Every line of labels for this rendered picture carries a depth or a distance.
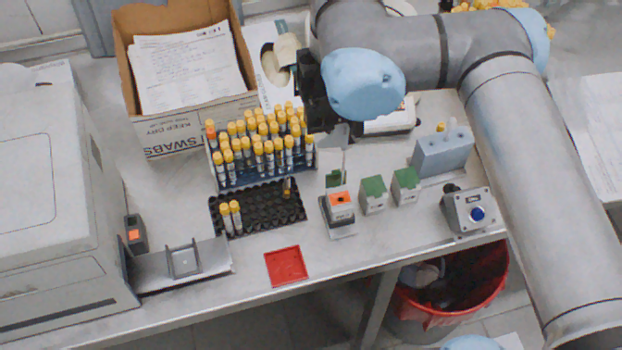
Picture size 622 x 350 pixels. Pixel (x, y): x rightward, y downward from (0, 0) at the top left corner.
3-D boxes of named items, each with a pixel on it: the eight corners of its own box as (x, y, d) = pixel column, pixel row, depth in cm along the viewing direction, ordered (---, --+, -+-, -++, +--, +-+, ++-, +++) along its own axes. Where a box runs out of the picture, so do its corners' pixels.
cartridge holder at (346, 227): (330, 241, 112) (330, 232, 109) (317, 199, 116) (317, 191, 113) (358, 234, 112) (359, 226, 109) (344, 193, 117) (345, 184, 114)
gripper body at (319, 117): (292, 96, 85) (292, 36, 75) (351, 83, 86) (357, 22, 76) (307, 140, 81) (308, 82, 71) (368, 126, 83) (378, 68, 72)
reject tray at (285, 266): (272, 289, 107) (272, 287, 106) (263, 255, 110) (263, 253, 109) (309, 279, 108) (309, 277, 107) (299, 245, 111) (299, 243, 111)
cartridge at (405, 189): (397, 208, 115) (402, 191, 110) (389, 187, 118) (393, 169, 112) (416, 203, 116) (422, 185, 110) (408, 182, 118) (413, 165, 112)
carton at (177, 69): (144, 164, 120) (125, 119, 107) (126, 58, 134) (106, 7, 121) (266, 136, 123) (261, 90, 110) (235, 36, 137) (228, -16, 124)
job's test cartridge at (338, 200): (330, 226, 112) (332, 211, 106) (324, 205, 114) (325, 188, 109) (352, 221, 112) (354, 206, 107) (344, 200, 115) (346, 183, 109)
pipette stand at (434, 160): (419, 189, 118) (429, 162, 109) (405, 160, 121) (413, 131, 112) (466, 176, 119) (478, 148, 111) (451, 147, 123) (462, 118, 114)
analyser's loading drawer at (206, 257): (118, 303, 103) (109, 292, 99) (113, 268, 106) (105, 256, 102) (235, 271, 106) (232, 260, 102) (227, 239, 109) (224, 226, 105)
